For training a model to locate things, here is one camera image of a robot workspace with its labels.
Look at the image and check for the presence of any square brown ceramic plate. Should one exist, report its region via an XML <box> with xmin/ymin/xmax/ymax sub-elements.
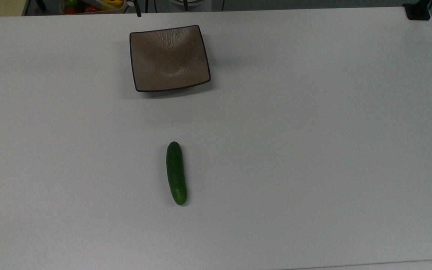
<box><xmin>129</xmin><ymin>25</ymin><xmax>212</xmax><ymax>93</ymax></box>

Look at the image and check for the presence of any box of toy vegetables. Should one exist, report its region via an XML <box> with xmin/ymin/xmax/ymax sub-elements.
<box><xmin>59</xmin><ymin>0</ymin><xmax>128</xmax><ymax>15</ymax></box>

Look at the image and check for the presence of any green cucumber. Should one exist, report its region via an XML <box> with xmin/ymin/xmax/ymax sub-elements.
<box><xmin>166</xmin><ymin>141</ymin><xmax>188</xmax><ymax>206</ymax></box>

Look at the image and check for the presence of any black stand clamp base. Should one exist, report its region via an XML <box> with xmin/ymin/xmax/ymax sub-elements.
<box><xmin>403</xmin><ymin>0</ymin><xmax>432</xmax><ymax>21</ymax></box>

